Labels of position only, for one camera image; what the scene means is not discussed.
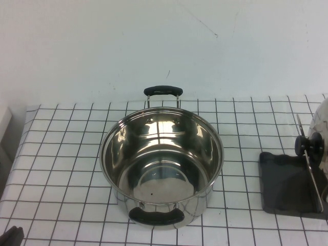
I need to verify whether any steel pot lid black knob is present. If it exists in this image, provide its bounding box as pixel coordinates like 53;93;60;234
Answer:
294;97;328;203

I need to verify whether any stainless steel cooking pot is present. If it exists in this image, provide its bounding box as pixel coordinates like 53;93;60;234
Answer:
98;85;225;230

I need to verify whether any white black grid tablecloth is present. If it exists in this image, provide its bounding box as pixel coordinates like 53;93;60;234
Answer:
0;93;328;246

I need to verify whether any beige box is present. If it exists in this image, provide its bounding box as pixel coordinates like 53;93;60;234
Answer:
0;106;15;165

